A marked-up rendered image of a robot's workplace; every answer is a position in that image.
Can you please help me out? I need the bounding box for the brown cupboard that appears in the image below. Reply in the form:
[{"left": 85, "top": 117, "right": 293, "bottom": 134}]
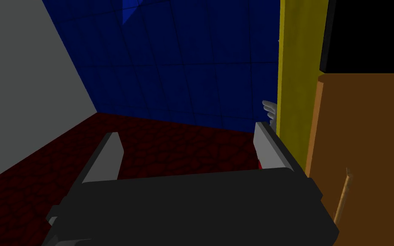
[{"left": 304, "top": 73, "right": 394, "bottom": 246}]

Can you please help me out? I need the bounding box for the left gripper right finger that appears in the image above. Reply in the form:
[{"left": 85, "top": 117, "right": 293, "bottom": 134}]
[{"left": 253, "top": 121, "right": 308, "bottom": 178}]

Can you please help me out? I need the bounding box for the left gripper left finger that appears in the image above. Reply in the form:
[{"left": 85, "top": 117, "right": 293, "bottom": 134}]
[{"left": 81, "top": 131, "right": 125, "bottom": 184}]

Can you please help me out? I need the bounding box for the tan bar handle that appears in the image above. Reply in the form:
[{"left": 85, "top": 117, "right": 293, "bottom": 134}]
[{"left": 333, "top": 167, "right": 353, "bottom": 224}]

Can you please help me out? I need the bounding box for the white door handle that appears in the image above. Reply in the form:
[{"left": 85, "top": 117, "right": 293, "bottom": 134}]
[{"left": 262, "top": 100, "right": 278, "bottom": 129}]

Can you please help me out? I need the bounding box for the yellow door leaf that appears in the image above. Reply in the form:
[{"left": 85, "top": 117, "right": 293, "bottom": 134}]
[{"left": 276, "top": 0, "right": 329, "bottom": 171}]

